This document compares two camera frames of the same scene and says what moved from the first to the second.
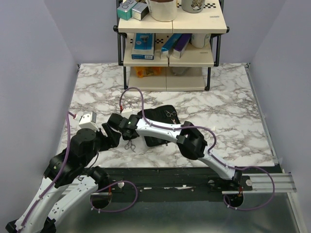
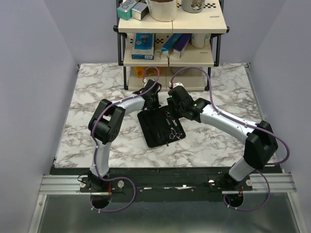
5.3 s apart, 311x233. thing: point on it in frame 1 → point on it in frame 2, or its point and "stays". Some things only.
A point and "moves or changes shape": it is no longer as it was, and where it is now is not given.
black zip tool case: [163, 114] stays
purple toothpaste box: [181, 45] stays
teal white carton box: [124, 10] stays
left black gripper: [113, 137] → [157, 105]
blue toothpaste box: [168, 46] stays
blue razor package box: [143, 46] stays
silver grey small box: [139, 11] stays
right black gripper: [126, 138] → [170, 103]
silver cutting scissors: [129, 144] moves or changes shape
